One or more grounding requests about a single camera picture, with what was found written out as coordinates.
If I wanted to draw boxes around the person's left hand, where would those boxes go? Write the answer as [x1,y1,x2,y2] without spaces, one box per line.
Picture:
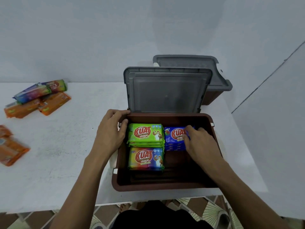
[92,109,131,161]

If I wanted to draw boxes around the person's right hand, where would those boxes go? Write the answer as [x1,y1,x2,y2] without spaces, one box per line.
[182,125,223,170]

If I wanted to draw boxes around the blue soap packet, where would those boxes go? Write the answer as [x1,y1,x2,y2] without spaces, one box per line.
[164,126,194,144]
[164,142,187,151]

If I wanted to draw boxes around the brown plastic storage bin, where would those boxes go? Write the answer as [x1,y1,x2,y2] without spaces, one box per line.
[112,113,223,192]

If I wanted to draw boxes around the person's left forearm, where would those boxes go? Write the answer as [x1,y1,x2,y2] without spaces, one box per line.
[50,152,108,229]

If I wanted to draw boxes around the person's right forearm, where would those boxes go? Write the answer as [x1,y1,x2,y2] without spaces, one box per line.
[204,158,291,229]

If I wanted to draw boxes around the grey hinged bin lid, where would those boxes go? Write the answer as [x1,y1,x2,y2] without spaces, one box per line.
[123,67,213,114]

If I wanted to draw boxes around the brown storage bin grey lid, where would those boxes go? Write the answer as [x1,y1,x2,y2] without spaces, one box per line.
[153,55,233,106]

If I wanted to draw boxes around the person's black shorts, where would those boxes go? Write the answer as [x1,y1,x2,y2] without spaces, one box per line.
[112,200,214,229]

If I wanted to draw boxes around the green and red soap packet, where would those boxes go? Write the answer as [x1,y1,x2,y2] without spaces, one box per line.
[42,80,68,93]

